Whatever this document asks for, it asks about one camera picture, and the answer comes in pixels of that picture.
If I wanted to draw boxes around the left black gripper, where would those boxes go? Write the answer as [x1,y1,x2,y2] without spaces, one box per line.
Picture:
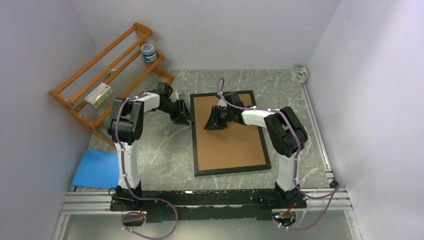
[157,99,194,127]

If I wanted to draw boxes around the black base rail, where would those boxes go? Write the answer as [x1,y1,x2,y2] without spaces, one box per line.
[109,188,307,223]

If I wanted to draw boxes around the clear tape roll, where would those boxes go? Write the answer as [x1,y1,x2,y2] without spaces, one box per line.
[290,64,311,84]

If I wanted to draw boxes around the white red small box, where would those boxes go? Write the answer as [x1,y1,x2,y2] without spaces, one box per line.
[84,82,114,108]

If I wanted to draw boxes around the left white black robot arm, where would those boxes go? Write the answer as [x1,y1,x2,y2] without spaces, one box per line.
[107,82,193,210]

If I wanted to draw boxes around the blue white jar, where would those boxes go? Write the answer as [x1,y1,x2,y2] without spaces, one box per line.
[140,43,157,63]

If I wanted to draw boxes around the blue paper sheet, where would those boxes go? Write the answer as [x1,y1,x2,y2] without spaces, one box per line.
[71,150,120,189]

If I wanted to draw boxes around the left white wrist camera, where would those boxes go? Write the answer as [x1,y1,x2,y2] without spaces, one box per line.
[169,90,184,103]

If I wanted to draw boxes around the orange wooden rack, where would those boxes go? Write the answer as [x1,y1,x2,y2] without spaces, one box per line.
[49,22,174,146]

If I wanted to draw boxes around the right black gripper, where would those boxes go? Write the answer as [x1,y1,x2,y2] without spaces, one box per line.
[203,106,233,131]

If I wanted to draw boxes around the black picture frame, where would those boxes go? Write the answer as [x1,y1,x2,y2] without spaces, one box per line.
[189,90,273,178]

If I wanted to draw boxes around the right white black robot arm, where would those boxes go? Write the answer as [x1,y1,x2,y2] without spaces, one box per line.
[204,91,309,208]

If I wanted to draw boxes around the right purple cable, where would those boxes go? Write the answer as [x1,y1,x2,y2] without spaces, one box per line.
[216,77,342,232]

